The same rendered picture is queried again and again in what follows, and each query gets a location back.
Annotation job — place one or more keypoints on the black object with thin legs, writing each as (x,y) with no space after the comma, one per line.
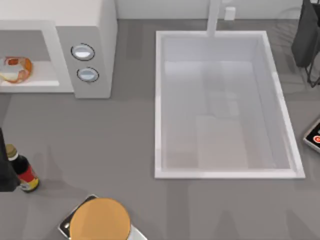
(306,37)

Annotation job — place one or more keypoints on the pale microwave oven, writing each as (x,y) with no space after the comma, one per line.
(85,27)

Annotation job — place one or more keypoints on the dark sauce bottle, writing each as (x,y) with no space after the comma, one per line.
(23,171)

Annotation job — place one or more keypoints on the silver kitchen scale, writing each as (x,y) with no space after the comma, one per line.
(75,217)

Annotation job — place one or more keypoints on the round grey microwave knob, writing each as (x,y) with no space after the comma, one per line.
(82,52)
(87,74)

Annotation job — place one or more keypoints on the white sink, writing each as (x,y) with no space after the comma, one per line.
(220,107)

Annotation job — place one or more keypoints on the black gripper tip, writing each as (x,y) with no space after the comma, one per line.
(6,167)

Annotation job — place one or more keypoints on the black device with red button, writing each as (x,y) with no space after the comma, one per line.
(313,137)

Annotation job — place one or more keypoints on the round orange bread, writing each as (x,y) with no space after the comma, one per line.
(100,220)

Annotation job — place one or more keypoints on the orange and white food item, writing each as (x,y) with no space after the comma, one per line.
(18,70)

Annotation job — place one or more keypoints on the small white wall block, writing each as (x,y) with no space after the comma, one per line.
(229,13)

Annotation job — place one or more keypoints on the tall white tap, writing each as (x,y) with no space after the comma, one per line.
(213,17)

